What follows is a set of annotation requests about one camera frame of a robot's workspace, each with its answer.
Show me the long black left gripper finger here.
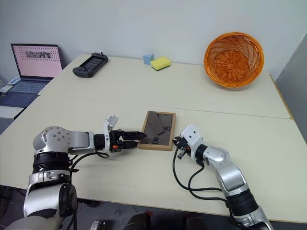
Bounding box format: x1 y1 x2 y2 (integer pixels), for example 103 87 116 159
118 130 148 141

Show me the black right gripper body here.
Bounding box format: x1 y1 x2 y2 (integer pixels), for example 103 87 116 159
176 136 192 159

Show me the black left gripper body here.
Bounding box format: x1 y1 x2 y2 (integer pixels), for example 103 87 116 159
109 129 126 153

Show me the yellow green sponge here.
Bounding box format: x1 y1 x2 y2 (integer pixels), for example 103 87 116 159
150 56 172 72

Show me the dark rounded shape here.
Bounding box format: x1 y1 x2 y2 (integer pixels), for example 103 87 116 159
129 211 152 230

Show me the light blue block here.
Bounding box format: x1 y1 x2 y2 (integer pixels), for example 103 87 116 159
142 53 155 65

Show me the black handheld controller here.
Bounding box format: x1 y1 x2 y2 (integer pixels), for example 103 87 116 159
72 52 109 79

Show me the orange wicker basket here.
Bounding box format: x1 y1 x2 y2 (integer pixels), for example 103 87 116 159
203 31 265 89

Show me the blue laptop with pink screen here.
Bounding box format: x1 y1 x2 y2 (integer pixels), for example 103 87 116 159
0 43 63 106

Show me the white box with blue label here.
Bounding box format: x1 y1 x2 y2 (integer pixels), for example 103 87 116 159
0 76 22 93

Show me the grey partition panel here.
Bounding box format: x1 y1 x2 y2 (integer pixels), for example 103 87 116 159
274 33 307 145

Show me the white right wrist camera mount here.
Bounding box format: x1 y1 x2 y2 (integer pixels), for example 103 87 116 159
179 124 205 155

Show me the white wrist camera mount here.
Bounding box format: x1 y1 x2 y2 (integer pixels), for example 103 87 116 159
102 115 120 153
179 124 205 155

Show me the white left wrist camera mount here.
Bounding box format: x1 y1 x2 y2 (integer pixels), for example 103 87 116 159
102 115 120 153

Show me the wooden picture frame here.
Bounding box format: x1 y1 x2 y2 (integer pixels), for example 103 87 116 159
138 110 177 152

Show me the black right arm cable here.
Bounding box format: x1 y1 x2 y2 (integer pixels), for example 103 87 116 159
188 164 224 192
172 148 231 201

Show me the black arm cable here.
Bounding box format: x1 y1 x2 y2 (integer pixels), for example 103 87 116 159
172 148 231 201
188 164 224 192
69 150 110 173

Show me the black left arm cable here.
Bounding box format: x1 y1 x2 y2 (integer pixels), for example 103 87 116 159
69 150 110 173

